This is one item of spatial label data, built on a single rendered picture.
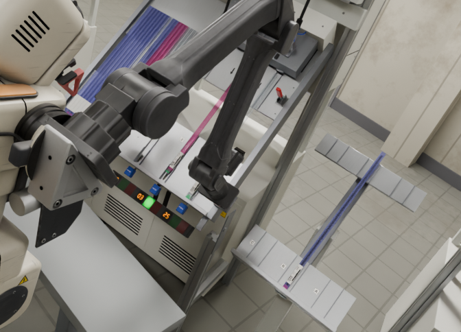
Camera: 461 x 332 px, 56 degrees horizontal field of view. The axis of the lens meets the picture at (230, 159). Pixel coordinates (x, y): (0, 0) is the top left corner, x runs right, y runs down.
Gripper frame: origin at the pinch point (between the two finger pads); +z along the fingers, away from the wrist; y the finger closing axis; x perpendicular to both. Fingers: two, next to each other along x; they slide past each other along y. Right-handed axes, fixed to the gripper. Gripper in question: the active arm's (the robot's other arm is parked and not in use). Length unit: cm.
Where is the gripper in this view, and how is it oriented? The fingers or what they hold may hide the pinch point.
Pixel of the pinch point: (223, 197)
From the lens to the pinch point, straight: 129.4
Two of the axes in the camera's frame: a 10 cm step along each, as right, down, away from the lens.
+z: 1.3, 3.0, 9.4
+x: -5.6, 8.1, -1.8
